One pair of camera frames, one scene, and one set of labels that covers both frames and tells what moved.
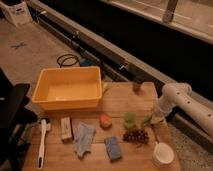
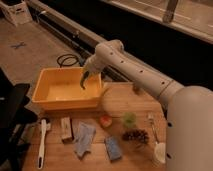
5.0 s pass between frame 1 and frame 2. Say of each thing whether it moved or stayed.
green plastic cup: stayed
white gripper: moved
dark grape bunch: stayed
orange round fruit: stayed
